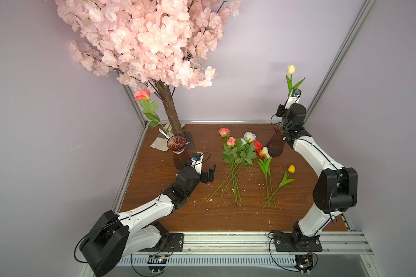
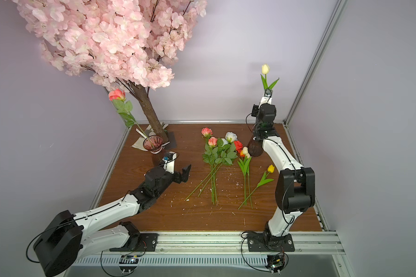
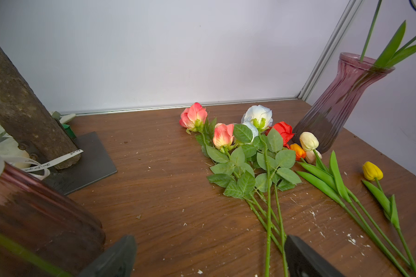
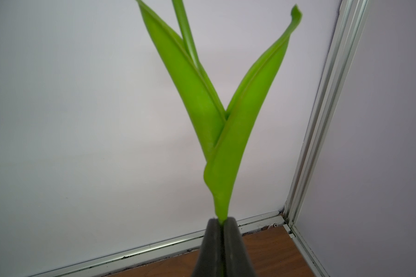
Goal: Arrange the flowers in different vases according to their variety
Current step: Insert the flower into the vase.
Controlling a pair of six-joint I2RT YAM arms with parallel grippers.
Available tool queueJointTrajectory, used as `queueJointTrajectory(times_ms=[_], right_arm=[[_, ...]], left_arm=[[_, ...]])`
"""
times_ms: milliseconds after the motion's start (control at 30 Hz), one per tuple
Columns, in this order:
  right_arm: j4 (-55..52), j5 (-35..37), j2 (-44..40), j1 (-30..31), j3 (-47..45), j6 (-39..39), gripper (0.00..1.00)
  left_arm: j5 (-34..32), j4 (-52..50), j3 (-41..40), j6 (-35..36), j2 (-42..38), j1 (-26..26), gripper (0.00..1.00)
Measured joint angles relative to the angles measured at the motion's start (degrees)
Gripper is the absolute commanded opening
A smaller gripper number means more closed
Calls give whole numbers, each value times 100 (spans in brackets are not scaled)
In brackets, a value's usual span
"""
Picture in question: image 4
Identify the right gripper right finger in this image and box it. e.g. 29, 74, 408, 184
223, 217, 257, 277

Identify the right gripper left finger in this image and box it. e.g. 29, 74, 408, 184
191, 219, 224, 277

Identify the white tulip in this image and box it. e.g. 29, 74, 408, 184
138, 1, 302, 223

